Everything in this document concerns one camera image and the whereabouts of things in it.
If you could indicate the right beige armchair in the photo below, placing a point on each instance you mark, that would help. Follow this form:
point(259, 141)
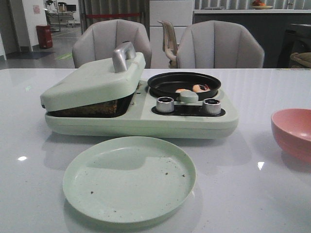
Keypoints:
point(219, 44)

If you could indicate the orange shrimp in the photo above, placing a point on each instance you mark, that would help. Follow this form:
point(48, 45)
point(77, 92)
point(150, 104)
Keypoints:
point(198, 88)
point(181, 90)

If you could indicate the dark kitchen counter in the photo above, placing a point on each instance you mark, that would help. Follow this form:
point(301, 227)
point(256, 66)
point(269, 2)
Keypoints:
point(279, 32)

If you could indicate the red trash bin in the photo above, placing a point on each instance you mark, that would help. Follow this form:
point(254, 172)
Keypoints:
point(44, 36)

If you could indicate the left beige armchair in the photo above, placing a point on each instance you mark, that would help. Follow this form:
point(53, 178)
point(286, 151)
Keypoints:
point(101, 38)

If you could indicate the left silver knob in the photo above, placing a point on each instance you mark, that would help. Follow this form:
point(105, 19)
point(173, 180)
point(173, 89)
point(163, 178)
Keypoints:
point(165, 104)

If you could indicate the black round frying pan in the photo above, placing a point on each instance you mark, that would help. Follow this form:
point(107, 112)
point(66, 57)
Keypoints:
point(166, 84)

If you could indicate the green round plate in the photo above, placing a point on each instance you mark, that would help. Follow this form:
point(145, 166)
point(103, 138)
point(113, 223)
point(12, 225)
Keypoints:
point(129, 180)

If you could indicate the pink bowl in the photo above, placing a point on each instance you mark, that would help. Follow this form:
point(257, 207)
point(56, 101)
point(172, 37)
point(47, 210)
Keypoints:
point(291, 129)

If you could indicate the right silver knob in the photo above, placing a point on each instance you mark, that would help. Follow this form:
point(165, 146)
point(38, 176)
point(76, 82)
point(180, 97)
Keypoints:
point(211, 106)

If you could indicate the green breakfast maker base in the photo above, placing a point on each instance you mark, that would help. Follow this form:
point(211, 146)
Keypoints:
point(139, 120)

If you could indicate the green breakfast maker lid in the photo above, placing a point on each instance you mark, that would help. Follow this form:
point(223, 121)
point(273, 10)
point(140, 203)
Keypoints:
point(94, 82)

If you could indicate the white refrigerator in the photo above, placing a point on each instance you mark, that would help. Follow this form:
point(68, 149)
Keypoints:
point(177, 12)

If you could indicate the silver knob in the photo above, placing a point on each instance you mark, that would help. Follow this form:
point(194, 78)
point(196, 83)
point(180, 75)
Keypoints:
point(165, 104)
point(211, 106)

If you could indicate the beige armchair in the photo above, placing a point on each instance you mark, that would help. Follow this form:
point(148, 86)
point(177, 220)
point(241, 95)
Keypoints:
point(219, 44)
point(101, 38)

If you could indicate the fruit bowl on counter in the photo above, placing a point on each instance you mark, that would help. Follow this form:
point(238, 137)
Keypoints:
point(259, 5)

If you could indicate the red barrier belt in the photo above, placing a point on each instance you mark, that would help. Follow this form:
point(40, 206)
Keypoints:
point(114, 15)

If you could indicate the white office chair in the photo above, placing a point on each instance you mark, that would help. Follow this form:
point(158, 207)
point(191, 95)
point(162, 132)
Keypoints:
point(170, 46)

